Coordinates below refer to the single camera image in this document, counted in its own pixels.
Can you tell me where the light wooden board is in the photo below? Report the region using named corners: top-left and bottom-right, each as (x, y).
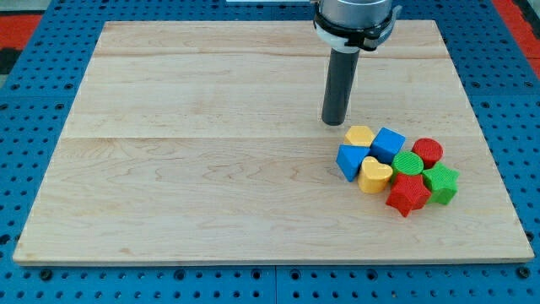
top-left (13, 20), bottom-right (534, 266)

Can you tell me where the blue triangle block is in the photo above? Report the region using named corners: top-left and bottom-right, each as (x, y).
top-left (336, 144), bottom-right (370, 182)

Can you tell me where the yellow hexagon block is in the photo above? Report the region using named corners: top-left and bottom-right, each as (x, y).
top-left (343, 126), bottom-right (375, 147)

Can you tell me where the yellow heart block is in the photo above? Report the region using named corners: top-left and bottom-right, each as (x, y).
top-left (358, 156), bottom-right (393, 193)

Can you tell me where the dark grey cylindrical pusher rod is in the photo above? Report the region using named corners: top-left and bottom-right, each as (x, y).
top-left (321, 49), bottom-right (359, 126)

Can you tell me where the blue cube block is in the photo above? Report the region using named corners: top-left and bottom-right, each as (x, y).
top-left (369, 128), bottom-right (406, 165)

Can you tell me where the green cylinder block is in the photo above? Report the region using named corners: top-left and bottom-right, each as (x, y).
top-left (391, 151), bottom-right (424, 182)

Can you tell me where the red star block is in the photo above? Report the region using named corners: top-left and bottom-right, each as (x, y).
top-left (386, 173), bottom-right (431, 217)

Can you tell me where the red cylinder block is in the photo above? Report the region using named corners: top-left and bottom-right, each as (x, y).
top-left (412, 138), bottom-right (444, 169)

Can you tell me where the green star block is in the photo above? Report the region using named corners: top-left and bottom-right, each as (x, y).
top-left (422, 161), bottom-right (460, 205)

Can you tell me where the blue perforated metal table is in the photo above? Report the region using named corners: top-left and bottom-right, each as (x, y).
top-left (1, 0), bottom-right (539, 303)

